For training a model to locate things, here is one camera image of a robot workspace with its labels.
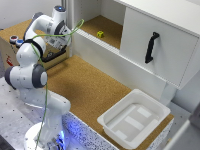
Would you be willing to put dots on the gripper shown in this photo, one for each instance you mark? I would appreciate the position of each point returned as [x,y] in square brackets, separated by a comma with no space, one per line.
[58,41]

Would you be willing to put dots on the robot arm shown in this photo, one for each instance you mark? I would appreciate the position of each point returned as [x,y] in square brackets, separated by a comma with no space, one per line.
[26,76]

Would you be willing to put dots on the wooden drawer box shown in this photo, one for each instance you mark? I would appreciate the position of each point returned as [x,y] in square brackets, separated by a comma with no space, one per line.
[10,31]

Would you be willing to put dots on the blue button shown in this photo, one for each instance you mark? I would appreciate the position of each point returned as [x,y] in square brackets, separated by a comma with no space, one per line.
[19,42]

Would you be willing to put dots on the yellow block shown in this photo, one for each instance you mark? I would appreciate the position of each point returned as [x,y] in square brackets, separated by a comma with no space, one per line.
[100,34]

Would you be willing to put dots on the white cabinet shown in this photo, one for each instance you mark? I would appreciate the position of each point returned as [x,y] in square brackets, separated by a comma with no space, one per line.
[100,55]

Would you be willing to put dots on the red button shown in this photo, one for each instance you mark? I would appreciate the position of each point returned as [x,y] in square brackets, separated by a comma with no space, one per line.
[13,38]

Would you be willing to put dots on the white plastic box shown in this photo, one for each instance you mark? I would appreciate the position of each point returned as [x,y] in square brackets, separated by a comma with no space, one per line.
[133,121]

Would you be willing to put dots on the white sliding door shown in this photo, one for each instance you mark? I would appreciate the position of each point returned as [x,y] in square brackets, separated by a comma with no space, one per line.
[173,56]

